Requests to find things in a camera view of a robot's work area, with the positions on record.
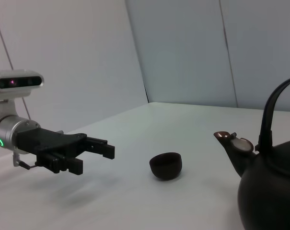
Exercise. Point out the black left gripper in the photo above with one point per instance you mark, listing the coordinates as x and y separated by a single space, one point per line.
51 143

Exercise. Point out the small dark teacup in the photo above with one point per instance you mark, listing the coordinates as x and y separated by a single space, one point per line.
166 166

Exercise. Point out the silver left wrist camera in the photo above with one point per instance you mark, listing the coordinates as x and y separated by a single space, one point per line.
17 81

